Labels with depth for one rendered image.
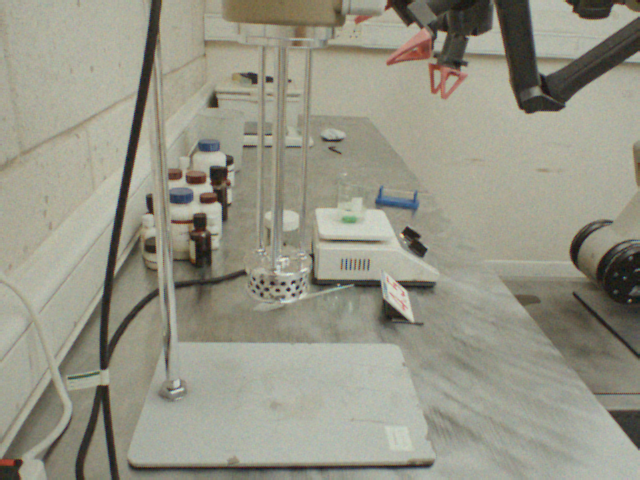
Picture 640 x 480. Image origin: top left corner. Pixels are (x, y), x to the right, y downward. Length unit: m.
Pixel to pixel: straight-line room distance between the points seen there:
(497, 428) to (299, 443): 0.22
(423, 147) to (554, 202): 0.70
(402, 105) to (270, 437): 1.97
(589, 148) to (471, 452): 2.26
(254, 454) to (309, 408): 0.09
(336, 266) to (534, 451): 0.39
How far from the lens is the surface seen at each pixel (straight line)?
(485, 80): 2.49
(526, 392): 0.71
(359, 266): 0.85
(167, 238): 0.53
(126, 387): 0.67
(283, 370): 0.66
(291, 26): 0.44
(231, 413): 0.60
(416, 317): 0.80
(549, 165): 2.69
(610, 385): 1.51
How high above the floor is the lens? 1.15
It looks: 23 degrees down
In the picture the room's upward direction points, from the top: 3 degrees clockwise
